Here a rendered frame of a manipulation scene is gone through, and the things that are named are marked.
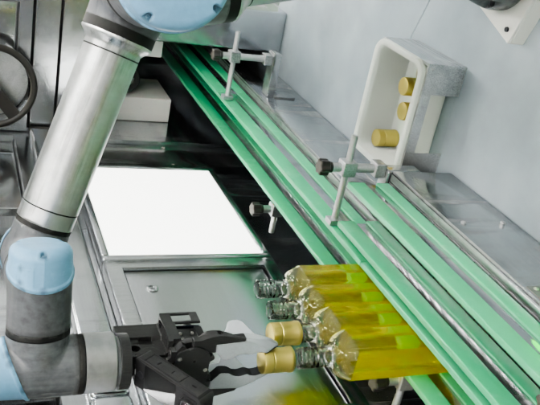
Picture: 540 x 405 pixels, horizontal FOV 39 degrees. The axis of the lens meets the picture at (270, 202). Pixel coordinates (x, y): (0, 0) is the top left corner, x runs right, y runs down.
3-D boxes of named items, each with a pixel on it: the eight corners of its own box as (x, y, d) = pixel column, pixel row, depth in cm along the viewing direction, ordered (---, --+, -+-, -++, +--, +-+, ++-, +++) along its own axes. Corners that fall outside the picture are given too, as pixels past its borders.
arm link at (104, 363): (88, 358, 92) (83, 411, 95) (127, 355, 93) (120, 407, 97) (79, 321, 98) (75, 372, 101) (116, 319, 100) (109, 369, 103)
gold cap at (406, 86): (420, 75, 145) (400, 74, 143) (430, 81, 142) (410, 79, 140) (415, 93, 146) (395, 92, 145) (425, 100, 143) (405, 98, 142)
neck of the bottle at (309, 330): (306, 334, 114) (276, 336, 112) (310, 317, 113) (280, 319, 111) (314, 346, 112) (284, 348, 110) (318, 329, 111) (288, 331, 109)
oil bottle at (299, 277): (388, 288, 134) (275, 293, 125) (397, 261, 131) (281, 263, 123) (404, 307, 129) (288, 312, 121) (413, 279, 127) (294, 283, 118)
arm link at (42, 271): (2, 227, 96) (0, 311, 98) (8, 254, 86) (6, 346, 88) (67, 227, 99) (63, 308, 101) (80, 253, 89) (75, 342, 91)
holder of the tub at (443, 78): (383, 169, 160) (350, 168, 157) (419, 39, 149) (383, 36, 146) (425, 207, 146) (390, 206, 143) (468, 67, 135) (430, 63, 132)
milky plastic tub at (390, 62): (387, 145, 158) (349, 144, 155) (416, 38, 149) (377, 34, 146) (431, 182, 144) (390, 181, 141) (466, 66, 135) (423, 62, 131)
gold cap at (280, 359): (283, 361, 108) (254, 363, 106) (288, 340, 106) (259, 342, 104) (292, 378, 105) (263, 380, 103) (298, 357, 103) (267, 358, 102)
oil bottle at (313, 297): (404, 308, 129) (288, 313, 121) (413, 279, 127) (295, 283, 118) (421, 328, 124) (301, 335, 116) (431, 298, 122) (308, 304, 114)
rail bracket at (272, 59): (286, 100, 198) (202, 94, 189) (300, 35, 191) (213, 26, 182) (293, 106, 194) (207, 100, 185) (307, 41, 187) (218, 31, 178)
